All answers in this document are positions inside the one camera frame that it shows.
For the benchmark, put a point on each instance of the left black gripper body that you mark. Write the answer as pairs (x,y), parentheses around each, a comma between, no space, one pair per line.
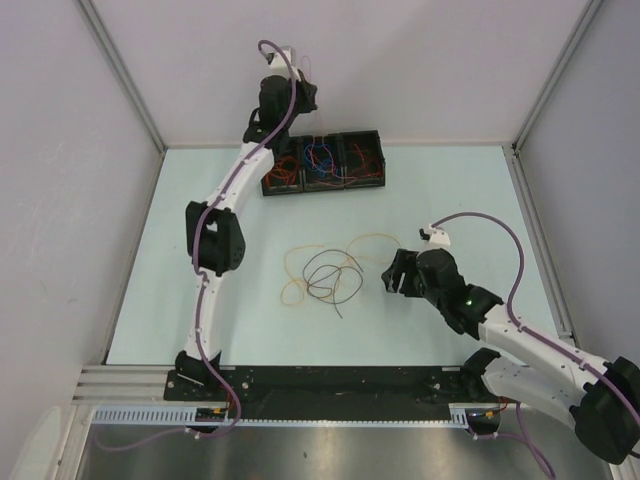
(303,103)

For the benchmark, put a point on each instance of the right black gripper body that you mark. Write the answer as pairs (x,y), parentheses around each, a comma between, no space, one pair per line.
(412,279)

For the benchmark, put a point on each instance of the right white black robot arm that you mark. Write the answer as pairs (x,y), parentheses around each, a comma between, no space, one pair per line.
(597,398)

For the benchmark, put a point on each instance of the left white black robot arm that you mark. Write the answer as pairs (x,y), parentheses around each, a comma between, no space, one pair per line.
(215,241)

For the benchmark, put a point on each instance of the black middle storage bin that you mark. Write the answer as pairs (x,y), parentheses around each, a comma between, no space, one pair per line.
(322,163)

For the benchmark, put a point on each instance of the black storage bin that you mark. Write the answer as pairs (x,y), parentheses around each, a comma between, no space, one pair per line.
(286,176)
(363,159)
(322,163)

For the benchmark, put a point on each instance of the black left storage bin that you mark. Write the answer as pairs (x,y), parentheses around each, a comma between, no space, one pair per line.
(286,176)

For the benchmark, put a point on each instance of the black right storage bin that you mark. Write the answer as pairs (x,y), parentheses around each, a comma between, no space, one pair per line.
(363,159)

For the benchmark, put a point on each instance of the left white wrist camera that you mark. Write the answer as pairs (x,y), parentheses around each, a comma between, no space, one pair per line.
(283,64)

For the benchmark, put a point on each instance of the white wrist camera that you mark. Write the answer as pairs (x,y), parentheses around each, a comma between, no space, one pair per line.
(434,238)
(283,64)

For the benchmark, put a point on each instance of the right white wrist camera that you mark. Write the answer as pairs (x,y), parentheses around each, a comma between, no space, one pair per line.
(434,238)

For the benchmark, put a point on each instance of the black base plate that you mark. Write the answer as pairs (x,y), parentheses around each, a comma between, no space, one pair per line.
(304,388)

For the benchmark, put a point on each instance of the grey slotted cable duct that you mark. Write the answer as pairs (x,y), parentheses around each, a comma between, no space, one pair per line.
(436,416)

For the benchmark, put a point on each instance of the aluminium frame rail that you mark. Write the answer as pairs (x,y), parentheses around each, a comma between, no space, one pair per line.
(121,384)

